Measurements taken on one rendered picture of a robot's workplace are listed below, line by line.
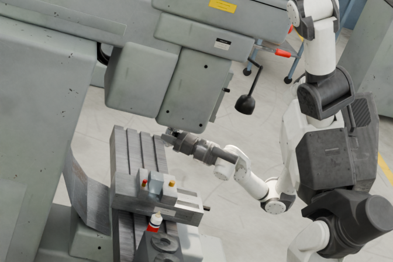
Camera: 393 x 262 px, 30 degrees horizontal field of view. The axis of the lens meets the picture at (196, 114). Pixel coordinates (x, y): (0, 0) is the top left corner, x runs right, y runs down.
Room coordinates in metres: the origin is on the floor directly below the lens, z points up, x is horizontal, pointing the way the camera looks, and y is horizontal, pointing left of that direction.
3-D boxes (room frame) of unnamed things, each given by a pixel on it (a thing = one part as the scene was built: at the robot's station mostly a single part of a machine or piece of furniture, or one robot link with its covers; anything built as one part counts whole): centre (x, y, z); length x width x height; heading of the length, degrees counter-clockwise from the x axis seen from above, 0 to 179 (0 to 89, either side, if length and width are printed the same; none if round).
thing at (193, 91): (2.42, 0.06, 1.47); 0.21 x 0.19 x 0.32; 17
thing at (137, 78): (2.36, 0.25, 1.47); 0.24 x 0.19 x 0.26; 17
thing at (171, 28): (2.41, 0.10, 1.68); 0.34 x 0.24 x 0.10; 107
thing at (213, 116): (2.45, -0.05, 1.45); 0.04 x 0.04 x 0.21; 17
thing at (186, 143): (2.41, -0.03, 1.23); 0.13 x 0.12 x 0.10; 172
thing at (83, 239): (2.42, 0.06, 0.79); 0.50 x 0.35 x 0.12; 107
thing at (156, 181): (2.40, 0.05, 1.04); 0.06 x 0.05 x 0.06; 16
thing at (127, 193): (2.41, 0.02, 0.99); 0.35 x 0.15 x 0.11; 106
